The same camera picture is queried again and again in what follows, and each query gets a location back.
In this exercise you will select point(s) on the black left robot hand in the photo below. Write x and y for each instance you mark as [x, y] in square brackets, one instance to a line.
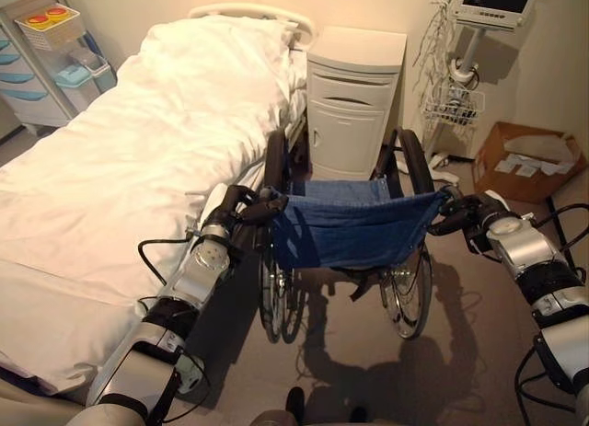
[239, 204]

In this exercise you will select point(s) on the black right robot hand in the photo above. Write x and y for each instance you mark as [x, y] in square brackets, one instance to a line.
[465, 212]

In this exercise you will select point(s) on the medical cart with blue drawers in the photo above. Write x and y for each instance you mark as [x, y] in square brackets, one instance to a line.
[32, 72]

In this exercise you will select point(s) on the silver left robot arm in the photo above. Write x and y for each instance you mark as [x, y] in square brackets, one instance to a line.
[170, 306]

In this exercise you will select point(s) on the blue fabric wheelchair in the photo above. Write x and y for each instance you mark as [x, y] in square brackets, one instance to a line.
[349, 233]

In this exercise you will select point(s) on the light blue waste bin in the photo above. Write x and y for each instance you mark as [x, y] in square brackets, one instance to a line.
[87, 74]

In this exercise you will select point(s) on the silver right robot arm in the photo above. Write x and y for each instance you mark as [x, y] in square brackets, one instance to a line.
[538, 279]

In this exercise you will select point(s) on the patient monitor on stand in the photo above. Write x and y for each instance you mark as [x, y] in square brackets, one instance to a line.
[483, 12]

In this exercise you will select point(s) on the brown cardboard box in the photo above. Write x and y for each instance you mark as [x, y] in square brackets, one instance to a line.
[524, 161]

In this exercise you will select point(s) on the white hospital bed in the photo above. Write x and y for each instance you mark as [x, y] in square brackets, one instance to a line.
[138, 159]

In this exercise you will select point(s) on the white bedside cabinet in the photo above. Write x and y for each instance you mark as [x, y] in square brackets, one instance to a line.
[349, 104]

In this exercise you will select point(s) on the white pillow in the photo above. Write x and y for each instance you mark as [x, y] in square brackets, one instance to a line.
[216, 44]

